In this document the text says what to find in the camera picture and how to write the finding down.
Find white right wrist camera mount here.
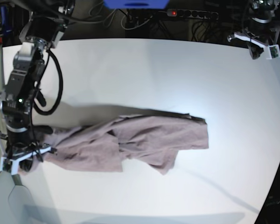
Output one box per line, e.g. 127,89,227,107
0,131,57,175

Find black power strip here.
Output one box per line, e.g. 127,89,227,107
166,9,219,21

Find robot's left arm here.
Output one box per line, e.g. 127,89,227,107
241,0,280,60

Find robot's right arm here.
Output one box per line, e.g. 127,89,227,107
0,0,75,175

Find blue box overhead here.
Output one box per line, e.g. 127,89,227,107
104,0,169,9

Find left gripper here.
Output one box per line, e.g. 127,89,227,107
247,19,274,59

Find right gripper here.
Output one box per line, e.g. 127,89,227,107
6,126,39,172

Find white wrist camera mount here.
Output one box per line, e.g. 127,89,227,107
0,131,57,175
227,26,280,60

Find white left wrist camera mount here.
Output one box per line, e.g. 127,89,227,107
227,26,280,60

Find grey white cable loops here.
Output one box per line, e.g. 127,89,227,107
88,9,154,30

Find mauve pink t-shirt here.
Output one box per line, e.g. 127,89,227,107
35,113,210,175

